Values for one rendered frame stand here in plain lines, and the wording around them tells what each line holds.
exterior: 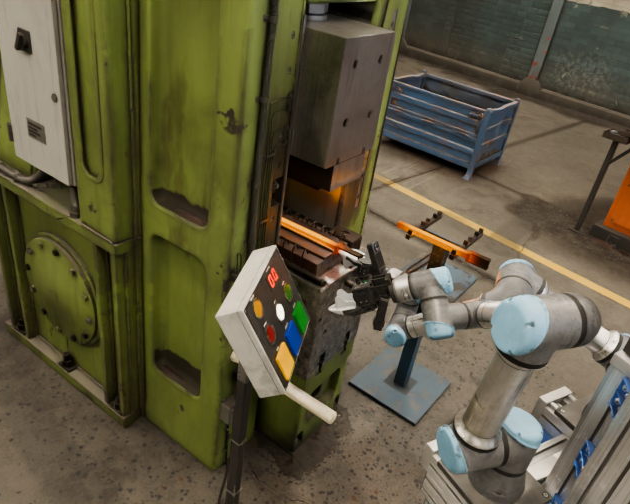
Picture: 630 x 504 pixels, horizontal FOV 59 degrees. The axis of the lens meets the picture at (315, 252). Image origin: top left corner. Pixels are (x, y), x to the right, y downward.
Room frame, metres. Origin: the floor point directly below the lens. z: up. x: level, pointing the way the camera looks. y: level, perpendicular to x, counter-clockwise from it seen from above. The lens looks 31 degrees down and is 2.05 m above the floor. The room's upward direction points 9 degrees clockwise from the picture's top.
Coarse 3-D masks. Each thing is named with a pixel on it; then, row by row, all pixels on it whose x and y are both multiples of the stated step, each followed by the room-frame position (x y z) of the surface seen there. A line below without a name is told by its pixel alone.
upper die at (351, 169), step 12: (360, 156) 1.83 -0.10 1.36; (288, 168) 1.78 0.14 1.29; (300, 168) 1.75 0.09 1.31; (312, 168) 1.73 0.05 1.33; (336, 168) 1.70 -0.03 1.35; (348, 168) 1.77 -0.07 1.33; (360, 168) 1.84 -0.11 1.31; (312, 180) 1.72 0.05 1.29; (324, 180) 1.70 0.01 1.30; (336, 180) 1.71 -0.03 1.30; (348, 180) 1.78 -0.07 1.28
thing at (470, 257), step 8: (400, 224) 2.17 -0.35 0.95; (408, 224) 2.18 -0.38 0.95; (416, 232) 2.13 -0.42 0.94; (424, 232) 2.13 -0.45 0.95; (432, 240) 2.08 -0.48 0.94; (440, 240) 2.08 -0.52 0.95; (448, 248) 2.04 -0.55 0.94; (456, 248) 2.03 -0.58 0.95; (464, 256) 2.00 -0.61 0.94; (472, 256) 1.99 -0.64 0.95; (480, 256) 1.98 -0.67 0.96; (480, 264) 1.97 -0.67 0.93; (488, 264) 1.95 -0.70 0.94
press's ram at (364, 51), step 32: (320, 32) 1.69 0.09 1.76; (352, 32) 1.75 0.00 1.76; (384, 32) 1.84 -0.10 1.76; (320, 64) 1.68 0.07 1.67; (352, 64) 1.69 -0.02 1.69; (384, 64) 1.86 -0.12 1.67; (320, 96) 1.67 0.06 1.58; (352, 96) 1.72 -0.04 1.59; (320, 128) 1.66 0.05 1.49; (352, 128) 1.75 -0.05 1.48; (320, 160) 1.65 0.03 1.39
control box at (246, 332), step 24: (264, 264) 1.30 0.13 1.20; (240, 288) 1.20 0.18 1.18; (264, 288) 1.23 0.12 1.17; (240, 312) 1.08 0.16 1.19; (264, 312) 1.17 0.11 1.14; (288, 312) 1.28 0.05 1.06; (240, 336) 1.08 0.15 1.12; (264, 336) 1.11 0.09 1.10; (240, 360) 1.08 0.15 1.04; (264, 360) 1.07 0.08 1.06; (264, 384) 1.07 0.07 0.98; (288, 384) 1.10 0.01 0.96
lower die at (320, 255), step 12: (288, 216) 1.99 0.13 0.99; (288, 228) 1.88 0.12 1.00; (312, 228) 1.92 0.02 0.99; (300, 240) 1.82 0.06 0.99; (312, 240) 1.82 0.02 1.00; (336, 240) 1.86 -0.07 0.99; (288, 252) 1.75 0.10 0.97; (300, 252) 1.75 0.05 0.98; (312, 252) 1.75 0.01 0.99; (324, 252) 1.76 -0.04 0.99; (312, 264) 1.70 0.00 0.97; (324, 264) 1.73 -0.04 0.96; (336, 264) 1.81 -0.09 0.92
